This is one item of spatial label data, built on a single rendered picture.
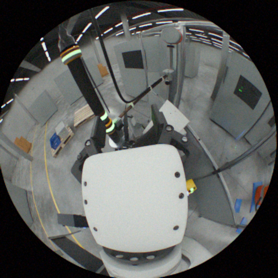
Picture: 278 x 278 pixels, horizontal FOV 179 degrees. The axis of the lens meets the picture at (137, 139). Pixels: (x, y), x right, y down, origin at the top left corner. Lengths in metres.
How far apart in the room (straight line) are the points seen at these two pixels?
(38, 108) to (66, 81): 3.10
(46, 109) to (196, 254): 7.74
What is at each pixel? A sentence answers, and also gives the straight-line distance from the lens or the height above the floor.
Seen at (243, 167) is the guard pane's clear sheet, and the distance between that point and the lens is 0.85.
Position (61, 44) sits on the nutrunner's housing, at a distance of 0.24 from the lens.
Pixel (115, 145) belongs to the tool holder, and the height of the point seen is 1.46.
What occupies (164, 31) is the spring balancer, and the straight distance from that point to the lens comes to 0.83.
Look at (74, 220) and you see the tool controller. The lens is 0.82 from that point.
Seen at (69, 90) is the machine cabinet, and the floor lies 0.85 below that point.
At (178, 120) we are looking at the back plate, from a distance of 0.63.
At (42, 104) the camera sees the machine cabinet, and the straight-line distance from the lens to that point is 7.56.
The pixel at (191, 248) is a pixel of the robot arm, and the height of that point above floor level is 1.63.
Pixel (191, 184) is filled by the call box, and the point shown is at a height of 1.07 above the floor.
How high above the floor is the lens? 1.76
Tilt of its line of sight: 57 degrees down
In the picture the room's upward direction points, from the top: 16 degrees counter-clockwise
